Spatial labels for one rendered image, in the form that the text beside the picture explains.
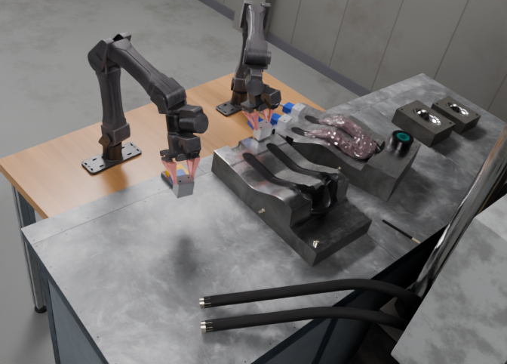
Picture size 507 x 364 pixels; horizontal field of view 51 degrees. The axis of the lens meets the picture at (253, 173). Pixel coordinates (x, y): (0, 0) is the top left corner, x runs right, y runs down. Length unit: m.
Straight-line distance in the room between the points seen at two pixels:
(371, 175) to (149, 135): 0.81
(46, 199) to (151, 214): 0.32
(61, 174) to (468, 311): 1.29
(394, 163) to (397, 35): 2.01
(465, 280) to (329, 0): 3.31
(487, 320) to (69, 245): 1.10
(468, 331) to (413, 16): 2.93
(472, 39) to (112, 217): 2.59
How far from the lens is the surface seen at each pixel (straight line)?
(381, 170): 1.85
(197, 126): 1.44
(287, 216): 1.58
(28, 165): 1.85
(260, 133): 1.81
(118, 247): 1.57
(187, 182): 1.54
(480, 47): 3.58
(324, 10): 4.12
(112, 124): 1.71
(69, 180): 1.78
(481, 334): 0.99
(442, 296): 0.99
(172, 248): 1.57
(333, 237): 1.62
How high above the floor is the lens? 1.99
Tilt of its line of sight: 40 degrees down
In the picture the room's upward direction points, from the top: 12 degrees clockwise
